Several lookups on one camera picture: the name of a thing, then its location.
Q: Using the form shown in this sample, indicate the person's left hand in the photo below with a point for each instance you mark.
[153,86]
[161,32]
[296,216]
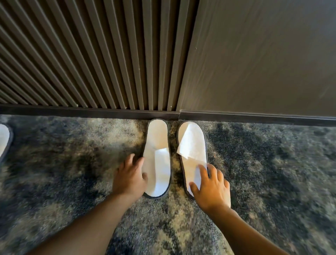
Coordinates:
[128,182]

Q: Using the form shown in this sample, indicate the person's right hand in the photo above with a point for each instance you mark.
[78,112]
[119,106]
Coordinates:
[214,193]

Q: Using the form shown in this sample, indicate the person's right thumb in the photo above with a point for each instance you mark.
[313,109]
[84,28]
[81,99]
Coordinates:
[194,189]

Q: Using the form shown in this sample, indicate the person's right middle finger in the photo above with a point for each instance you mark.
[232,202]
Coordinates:
[212,171]

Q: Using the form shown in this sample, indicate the person's left middle finger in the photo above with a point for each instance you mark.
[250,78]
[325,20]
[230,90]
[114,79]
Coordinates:
[129,160]

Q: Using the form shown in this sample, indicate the person's left thumb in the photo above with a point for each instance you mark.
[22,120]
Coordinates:
[145,176]

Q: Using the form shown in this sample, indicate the person's right little finger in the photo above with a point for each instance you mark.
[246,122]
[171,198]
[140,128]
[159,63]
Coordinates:
[226,184]

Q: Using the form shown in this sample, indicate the person's left forearm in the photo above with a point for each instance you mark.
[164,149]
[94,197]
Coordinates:
[86,228]

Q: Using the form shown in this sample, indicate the person's right forearm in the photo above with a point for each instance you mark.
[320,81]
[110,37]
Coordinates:
[246,233]

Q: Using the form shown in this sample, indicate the dark baseboard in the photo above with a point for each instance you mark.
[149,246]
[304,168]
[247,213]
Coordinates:
[105,112]

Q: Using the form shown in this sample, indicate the white slipper with dark trim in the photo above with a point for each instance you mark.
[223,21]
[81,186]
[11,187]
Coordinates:
[3,139]

